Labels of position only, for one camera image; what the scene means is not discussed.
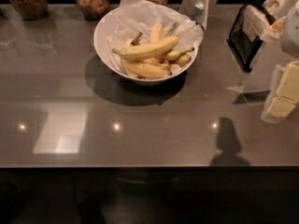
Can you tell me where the middle glass jar with nuts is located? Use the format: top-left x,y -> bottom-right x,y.
76,0 -> 109,21

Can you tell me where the glass jar with nuts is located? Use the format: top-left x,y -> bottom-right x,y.
76,0 -> 109,21
8,0 -> 48,21

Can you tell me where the white paper liner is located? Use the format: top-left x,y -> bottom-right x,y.
108,0 -> 203,77

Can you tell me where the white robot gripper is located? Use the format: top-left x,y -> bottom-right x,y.
271,1 -> 299,104

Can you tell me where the left glass jar with nuts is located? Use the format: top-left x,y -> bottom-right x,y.
8,0 -> 48,21

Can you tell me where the white ceramic bowl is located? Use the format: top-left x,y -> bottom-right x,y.
93,6 -> 200,87

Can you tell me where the small right lower banana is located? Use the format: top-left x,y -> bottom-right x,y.
174,54 -> 191,66

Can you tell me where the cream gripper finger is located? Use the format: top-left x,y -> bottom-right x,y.
261,93 -> 297,124

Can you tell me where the left banana with dark stem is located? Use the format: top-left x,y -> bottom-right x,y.
124,32 -> 142,48

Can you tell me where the right yellow banana with stem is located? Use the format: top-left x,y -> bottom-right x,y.
156,48 -> 194,61

